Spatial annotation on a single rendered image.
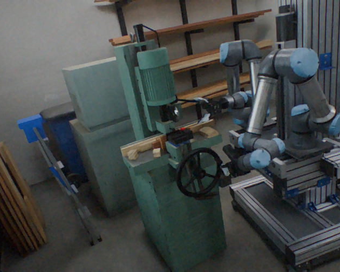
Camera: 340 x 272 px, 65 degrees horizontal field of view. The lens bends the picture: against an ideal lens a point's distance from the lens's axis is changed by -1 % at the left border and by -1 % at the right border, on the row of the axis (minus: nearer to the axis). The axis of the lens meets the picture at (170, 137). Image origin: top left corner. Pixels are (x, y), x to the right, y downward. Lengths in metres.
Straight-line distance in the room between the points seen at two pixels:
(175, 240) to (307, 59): 1.31
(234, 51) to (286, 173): 0.77
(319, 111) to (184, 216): 1.00
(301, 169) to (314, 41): 0.72
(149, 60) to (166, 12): 2.81
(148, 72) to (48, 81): 2.34
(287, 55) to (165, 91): 0.67
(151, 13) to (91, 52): 1.05
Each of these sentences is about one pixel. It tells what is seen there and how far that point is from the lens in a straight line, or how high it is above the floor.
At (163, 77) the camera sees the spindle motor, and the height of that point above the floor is 1.32.
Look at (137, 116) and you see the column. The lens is 1.82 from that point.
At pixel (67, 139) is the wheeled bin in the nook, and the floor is 0.63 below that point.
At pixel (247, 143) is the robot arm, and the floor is 0.99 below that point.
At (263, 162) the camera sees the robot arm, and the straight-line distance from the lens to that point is 1.18.
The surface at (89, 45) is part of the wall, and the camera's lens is 3.83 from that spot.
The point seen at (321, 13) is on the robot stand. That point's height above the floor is 1.49.
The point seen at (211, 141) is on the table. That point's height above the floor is 0.87.
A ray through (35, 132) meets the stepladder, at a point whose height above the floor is 1.07.
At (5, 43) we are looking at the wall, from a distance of 3.72.
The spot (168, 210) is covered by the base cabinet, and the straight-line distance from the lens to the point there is 1.73.
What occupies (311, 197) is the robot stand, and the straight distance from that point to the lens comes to 2.16.
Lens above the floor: 1.55
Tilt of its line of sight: 21 degrees down
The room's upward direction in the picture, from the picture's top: 11 degrees counter-clockwise
